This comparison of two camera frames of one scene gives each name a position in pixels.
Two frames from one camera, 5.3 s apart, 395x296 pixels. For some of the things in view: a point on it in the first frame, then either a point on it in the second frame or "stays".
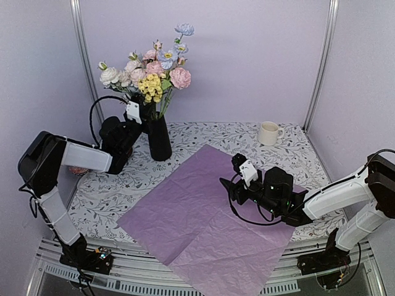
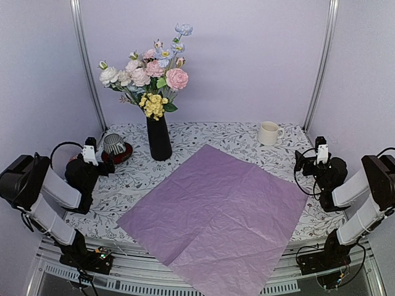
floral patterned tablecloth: (102, 197) stays
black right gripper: (236, 192) to (309, 161)
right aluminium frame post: (330, 29) stays
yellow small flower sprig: (150, 86) to (153, 105)
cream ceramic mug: (269, 132) stays
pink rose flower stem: (152, 60) to (176, 78)
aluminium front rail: (139, 270) stays
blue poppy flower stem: (168, 57) stays
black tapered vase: (159, 139) stays
